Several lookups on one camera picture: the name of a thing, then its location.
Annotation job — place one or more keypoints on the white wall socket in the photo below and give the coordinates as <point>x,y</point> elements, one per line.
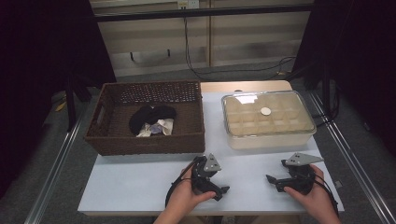
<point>188,3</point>

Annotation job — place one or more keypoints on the black sock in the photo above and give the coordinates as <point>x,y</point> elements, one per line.
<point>163,112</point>
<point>137,121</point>

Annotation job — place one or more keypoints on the metal floor rail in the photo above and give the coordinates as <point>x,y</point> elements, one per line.
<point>351,161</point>
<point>53,174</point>

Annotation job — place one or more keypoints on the black metal stand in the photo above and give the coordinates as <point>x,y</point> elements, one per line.
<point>71,105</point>

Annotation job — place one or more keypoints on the person's right hand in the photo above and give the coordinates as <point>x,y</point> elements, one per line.
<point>316,199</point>

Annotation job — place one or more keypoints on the person's left hand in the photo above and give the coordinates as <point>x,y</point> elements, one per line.
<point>183,199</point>

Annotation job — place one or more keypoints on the black wall bracket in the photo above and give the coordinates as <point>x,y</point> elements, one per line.
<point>132,56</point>
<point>168,53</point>

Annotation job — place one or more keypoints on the cream divided storage box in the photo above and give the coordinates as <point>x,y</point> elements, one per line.
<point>264,141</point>

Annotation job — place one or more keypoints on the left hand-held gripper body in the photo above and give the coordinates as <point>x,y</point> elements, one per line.
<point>202,182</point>

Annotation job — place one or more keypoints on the cream sock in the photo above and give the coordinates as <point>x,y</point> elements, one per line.
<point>144,132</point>
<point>168,126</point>

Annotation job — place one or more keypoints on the clear plastic lid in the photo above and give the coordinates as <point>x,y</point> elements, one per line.
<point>280,102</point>

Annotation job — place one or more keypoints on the brown wicker basket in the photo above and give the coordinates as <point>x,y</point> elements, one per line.
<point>186,143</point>

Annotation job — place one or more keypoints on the black curtain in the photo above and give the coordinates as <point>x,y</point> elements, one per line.
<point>367,62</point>

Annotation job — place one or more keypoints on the small grey block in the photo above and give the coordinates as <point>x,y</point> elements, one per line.
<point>338,184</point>

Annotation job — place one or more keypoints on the person's beige trousers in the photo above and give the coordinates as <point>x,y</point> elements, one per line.
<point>274,220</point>

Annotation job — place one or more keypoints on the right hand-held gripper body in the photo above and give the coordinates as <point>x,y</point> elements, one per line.
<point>300,180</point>

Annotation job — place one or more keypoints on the black horizontal bar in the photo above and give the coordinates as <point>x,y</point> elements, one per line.
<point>202,13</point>

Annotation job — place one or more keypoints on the small yellow object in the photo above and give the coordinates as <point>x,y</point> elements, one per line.
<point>60,106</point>

